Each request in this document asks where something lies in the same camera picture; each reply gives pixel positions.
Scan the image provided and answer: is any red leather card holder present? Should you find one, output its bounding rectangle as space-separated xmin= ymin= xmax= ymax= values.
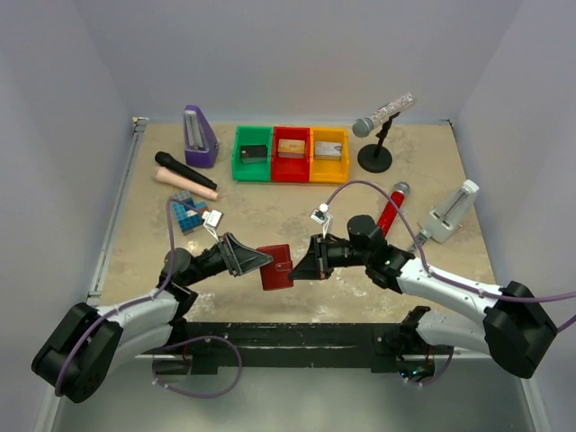
xmin=256 ymin=244 xmax=293 ymax=292

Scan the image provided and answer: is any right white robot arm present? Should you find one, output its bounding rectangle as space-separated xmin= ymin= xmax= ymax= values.
xmin=289 ymin=215 xmax=558 ymax=379

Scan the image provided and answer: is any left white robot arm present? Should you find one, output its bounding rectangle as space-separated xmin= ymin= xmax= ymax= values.
xmin=31 ymin=233 xmax=273 ymax=403

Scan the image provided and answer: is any black card stack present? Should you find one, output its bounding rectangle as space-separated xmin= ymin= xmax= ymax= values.
xmin=239 ymin=145 xmax=268 ymax=165

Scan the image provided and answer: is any silver card stack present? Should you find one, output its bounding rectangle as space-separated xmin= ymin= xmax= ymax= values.
xmin=314 ymin=140 xmax=343 ymax=161

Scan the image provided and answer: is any gold card stack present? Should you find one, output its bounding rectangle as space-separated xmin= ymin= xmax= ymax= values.
xmin=277 ymin=139 xmax=306 ymax=158

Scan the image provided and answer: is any blue building block stack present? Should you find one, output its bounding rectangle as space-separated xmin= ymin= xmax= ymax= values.
xmin=171 ymin=191 xmax=208 ymax=234

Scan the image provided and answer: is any yellow plastic bin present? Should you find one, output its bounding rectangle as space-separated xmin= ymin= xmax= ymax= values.
xmin=309 ymin=127 xmax=350 ymax=185

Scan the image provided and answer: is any red plastic bin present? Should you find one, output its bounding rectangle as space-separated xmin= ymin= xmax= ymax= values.
xmin=271 ymin=126 xmax=311 ymax=183

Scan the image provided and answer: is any red glitter microphone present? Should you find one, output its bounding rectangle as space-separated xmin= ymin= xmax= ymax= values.
xmin=378 ymin=181 xmax=410 ymax=237

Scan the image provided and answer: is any grey plastic strut piece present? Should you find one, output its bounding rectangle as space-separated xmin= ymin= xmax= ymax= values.
xmin=409 ymin=229 xmax=431 ymax=253

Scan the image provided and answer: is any pink microphone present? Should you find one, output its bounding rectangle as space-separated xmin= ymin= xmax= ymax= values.
xmin=155 ymin=167 xmax=219 ymax=202

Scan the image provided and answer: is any black microphone stand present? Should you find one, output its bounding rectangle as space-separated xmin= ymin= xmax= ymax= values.
xmin=357 ymin=113 xmax=399 ymax=173

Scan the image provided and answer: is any purple metronome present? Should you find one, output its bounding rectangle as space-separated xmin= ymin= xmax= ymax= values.
xmin=183 ymin=105 xmax=219 ymax=168

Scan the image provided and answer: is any green plastic bin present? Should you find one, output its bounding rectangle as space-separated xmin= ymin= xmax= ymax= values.
xmin=231 ymin=125 xmax=273 ymax=183

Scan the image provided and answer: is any white metronome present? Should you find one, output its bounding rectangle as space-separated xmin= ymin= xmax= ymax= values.
xmin=418 ymin=179 xmax=479 ymax=244

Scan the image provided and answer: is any black microphone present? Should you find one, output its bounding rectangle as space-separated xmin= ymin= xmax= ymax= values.
xmin=155 ymin=151 xmax=217 ymax=191

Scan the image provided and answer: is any silver glitter microphone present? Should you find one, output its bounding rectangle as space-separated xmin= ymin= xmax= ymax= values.
xmin=352 ymin=93 xmax=416 ymax=138

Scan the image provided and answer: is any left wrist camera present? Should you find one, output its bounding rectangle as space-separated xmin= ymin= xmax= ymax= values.
xmin=202 ymin=210 xmax=223 ymax=230

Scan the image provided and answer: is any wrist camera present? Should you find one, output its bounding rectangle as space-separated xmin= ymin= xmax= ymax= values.
xmin=310 ymin=203 xmax=331 ymax=225
xmin=202 ymin=210 xmax=223 ymax=230

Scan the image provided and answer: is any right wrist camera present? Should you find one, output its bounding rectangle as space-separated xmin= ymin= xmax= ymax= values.
xmin=310 ymin=203 xmax=331 ymax=225

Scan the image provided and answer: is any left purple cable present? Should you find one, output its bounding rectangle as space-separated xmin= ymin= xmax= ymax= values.
xmin=53 ymin=195 xmax=215 ymax=397

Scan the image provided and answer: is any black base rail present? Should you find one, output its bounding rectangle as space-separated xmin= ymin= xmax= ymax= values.
xmin=134 ymin=321 xmax=455 ymax=376

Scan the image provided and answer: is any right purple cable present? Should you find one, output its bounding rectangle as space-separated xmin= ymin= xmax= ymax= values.
xmin=320 ymin=179 xmax=576 ymax=334

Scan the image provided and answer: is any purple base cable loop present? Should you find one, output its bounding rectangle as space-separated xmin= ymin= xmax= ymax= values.
xmin=151 ymin=335 xmax=244 ymax=400

